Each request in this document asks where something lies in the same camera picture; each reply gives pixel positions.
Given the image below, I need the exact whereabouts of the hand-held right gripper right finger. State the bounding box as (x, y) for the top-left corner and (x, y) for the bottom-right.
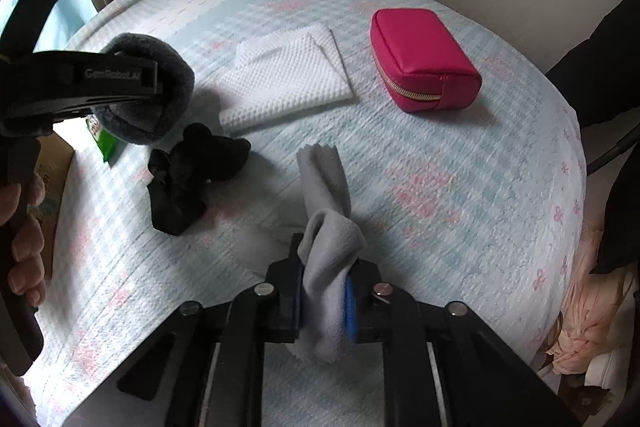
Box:
(344, 258), (587, 427)

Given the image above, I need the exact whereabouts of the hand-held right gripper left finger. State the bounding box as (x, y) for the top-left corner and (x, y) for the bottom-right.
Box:
(65, 234), (307, 427)

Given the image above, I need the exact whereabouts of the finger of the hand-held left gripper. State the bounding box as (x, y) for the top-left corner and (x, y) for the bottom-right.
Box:
(66, 58), (167, 115)

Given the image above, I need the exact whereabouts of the grey microfibre cloth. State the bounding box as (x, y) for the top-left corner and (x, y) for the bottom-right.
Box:
(295, 145), (367, 364)

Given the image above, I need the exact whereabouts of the grey fuzzy headband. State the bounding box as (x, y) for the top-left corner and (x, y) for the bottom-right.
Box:
(92, 33), (196, 146)

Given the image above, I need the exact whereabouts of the person's left hand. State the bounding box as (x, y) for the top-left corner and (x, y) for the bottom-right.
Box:
(0, 171), (49, 308)

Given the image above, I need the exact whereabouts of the green packet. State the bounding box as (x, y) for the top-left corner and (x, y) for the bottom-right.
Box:
(86, 114), (124, 166)

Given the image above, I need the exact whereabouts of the cardboard box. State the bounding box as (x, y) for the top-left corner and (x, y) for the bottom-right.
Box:
(30, 133), (76, 282)

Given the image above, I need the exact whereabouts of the black scrunchie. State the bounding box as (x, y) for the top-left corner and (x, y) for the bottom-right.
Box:
(147, 123), (252, 236)

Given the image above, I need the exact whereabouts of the light blue floral bedspread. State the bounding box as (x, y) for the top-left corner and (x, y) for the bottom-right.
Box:
(27, 0), (589, 427)

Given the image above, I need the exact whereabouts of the white waffle cloth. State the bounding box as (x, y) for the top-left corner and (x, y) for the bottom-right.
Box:
(218, 23), (355, 128)

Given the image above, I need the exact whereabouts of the pink floral cloth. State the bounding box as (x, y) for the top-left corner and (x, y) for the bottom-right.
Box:
(544, 207), (640, 380)

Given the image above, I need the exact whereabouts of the pink zip pouch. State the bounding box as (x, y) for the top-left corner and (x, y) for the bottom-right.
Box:
(370, 8), (483, 114)

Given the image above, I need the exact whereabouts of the dark cloth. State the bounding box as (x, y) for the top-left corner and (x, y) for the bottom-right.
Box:
(544, 0), (640, 275)

